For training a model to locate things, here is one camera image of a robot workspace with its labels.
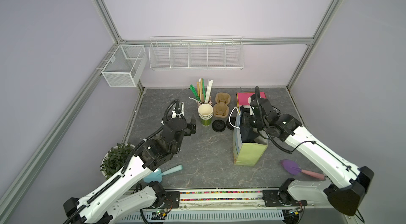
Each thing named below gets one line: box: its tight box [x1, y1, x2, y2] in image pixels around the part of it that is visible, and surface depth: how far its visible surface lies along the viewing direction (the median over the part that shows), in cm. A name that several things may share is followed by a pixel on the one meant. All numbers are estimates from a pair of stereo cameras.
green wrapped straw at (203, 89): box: [201, 78, 206, 102], surface depth 102 cm
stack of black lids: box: [211, 119, 227, 133], surface depth 101 cm
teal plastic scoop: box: [143, 164, 183, 184], surface depth 82 cm
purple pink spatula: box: [280, 159, 326, 181], surface depth 84 cm
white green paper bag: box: [233, 105, 269, 167], surface depth 73 cm
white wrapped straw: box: [204, 79, 214, 104], surface depth 101 cm
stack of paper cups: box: [197, 103, 214, 127], surface depth 94 cm
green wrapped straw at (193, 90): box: [189, 84, 202, 102], surface depth 98 cm
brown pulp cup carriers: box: [213, 92, 232, 119], surface depth 107 cm
